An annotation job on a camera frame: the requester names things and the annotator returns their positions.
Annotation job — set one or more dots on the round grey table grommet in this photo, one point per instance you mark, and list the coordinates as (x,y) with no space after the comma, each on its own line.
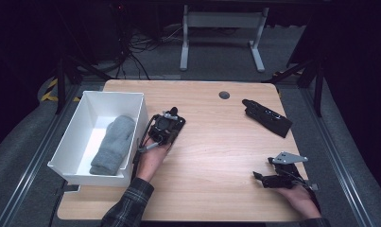
(224,95)

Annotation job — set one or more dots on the yellow black hazard tape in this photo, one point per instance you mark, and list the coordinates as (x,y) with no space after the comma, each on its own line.
(49,91)

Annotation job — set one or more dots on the white metal desk frame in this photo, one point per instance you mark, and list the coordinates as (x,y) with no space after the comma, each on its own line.
(222,20)

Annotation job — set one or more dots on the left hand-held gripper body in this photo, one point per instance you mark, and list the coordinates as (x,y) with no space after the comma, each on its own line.
(161,126)

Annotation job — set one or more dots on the grey table edge bracket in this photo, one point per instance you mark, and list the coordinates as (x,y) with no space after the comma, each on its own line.
(314,186)

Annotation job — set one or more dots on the black metal stand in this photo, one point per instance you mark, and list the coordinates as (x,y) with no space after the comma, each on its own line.
(318,85)
(61,82)

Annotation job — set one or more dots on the white storage box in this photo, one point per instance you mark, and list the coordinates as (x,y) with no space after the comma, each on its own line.
(93,126)

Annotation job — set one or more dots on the person's left hand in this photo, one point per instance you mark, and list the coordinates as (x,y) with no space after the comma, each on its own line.
(152,162)

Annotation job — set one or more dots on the grey mitten with label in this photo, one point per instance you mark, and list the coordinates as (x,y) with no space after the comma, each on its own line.
(114,142)

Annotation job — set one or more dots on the dark equipment cabinet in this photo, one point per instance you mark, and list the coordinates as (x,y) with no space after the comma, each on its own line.
(111,31)

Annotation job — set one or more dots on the aluminium floor rail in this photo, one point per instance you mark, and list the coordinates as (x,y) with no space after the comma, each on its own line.
(339,164)
(30,164)

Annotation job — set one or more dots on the black glove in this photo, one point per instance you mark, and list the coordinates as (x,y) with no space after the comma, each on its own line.
(179,123)
(268,118)

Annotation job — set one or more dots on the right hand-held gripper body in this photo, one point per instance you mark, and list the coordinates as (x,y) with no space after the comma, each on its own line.
(284,179)

